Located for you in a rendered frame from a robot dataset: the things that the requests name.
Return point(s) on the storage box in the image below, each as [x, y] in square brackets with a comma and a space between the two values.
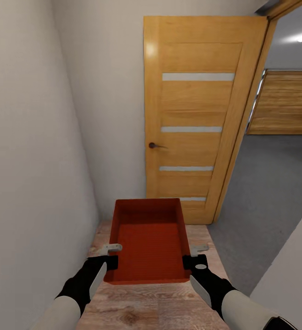
[153, 237]

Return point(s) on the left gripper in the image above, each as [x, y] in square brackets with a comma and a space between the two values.
[112, 262]

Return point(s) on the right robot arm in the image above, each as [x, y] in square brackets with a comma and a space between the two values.
[237, 310]

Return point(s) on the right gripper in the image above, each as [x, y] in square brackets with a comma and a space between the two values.
[188, 260]

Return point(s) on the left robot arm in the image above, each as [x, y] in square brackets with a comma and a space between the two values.
[66, 310]

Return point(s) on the garage door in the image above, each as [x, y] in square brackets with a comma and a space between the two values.
[278, 105]

